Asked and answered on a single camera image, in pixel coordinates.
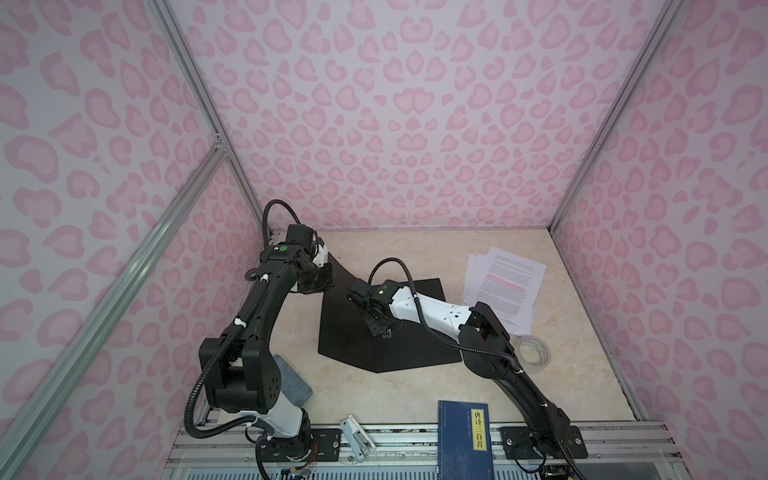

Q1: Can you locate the grey black file folder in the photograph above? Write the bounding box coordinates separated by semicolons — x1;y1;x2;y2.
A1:
318;257;462;373

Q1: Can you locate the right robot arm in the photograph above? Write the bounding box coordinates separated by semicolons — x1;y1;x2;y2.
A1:
347;279;571;459

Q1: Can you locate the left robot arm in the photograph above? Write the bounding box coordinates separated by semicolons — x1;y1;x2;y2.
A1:
184;224;332;451

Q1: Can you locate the bottom white paper sheet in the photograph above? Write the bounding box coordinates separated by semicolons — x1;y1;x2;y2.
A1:
462;254;478;300

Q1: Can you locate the white paper sheet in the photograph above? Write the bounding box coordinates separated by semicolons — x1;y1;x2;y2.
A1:
463;255;494;305
462;254;478;300

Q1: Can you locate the grey sponge block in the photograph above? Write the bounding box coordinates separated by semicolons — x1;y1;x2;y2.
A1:
274;355;313;407

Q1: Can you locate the middle white paper sheet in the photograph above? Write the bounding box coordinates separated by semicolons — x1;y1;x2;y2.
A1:
463;255;494;305

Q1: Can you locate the top printed paper sheet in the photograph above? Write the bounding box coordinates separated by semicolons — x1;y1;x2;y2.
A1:
474;247;547;335

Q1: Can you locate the blue book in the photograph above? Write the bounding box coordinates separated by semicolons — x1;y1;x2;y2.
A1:
437;400;494;480

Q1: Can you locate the clear tape roll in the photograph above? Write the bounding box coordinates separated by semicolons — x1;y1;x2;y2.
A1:
513;335;552;374

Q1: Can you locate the aluminium diagonal beam left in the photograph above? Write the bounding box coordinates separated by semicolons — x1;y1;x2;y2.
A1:
1;144;228;479

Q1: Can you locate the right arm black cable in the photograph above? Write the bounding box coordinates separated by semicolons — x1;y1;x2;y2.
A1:
367;257;586;480

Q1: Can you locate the white bracket on rail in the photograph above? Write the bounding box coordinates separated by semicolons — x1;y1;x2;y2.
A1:
340;415;377;463

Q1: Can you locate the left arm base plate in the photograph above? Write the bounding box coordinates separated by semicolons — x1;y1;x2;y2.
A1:
260;427;342;464

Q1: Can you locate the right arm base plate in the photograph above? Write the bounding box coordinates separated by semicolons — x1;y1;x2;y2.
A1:
499;426;588;461

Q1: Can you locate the aluminium rail frame front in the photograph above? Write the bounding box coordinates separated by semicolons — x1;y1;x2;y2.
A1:
161;421;690;479

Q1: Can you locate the aluminium corner post left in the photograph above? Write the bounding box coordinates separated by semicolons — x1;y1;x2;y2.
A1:
146;0;265;230

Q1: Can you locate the aluminium corner post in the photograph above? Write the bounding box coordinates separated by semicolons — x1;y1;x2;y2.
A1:
146;0;265;230
547;0;688;237

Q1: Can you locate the aluminium corner post right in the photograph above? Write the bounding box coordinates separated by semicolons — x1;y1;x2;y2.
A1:
547;0;688;237

